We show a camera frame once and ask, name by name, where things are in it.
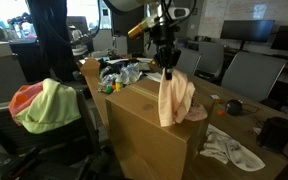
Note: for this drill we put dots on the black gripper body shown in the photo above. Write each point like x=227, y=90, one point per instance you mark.
x=165, y=46

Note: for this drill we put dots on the peach shirt orange print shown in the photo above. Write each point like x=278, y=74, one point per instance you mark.
x=174, y=96

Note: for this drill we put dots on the yellow green shirt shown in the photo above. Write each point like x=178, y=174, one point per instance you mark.
x=49, y=106

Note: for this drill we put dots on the pink orange shirt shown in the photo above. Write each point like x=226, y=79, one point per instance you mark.
x=24, y=98

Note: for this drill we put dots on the grey conference chair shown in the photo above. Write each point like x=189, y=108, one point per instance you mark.
x=190, y=63
x=210, y=56
x=250, y=75

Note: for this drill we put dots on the small white box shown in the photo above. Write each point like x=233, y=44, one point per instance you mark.
x=120, y=45

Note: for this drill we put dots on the large cardboard box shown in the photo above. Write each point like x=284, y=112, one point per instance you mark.
x=144, y=143

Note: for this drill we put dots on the small cardboard box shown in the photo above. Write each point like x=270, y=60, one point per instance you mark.
x=90, y=66

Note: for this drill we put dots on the grey swivel office chair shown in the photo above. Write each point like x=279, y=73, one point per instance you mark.
x=50, y=146

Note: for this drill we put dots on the white paper stack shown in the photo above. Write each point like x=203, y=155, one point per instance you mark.
x=154, y=77

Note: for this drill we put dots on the small yellow ball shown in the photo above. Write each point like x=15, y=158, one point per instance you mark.
x=153, y=63

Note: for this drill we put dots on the white paper sheet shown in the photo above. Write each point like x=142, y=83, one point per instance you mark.
x=117, y=61
x=145, y=60

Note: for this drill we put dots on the white bottle yellow label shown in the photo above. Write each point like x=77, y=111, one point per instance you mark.
x=119, y=83

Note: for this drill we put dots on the small white orange cube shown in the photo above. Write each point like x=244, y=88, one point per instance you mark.
x=215, y=97

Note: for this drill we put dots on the black garment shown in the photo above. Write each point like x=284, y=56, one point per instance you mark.
x=112, y=66

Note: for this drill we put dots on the green plastic object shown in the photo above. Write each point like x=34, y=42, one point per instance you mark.
x=109, y=89

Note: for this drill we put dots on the small orange disc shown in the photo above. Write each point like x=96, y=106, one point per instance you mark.
x=220, y=113

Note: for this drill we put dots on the small black round speaker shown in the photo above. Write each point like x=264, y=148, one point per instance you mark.
x=234, y=107

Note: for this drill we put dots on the white whiteboard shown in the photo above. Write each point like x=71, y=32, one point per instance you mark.
x=234, y=13

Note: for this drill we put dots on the white crumpled cloth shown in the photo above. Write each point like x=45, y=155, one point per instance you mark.
x=230, y=150

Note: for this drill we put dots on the dark cabinet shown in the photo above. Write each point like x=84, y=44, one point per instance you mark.
x=27, y=60

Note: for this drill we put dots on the grey desk partition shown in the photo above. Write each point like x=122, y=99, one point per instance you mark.
x=0, y=76

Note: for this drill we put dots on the orange black bar clamp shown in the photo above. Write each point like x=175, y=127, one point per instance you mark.
x=17, y=163

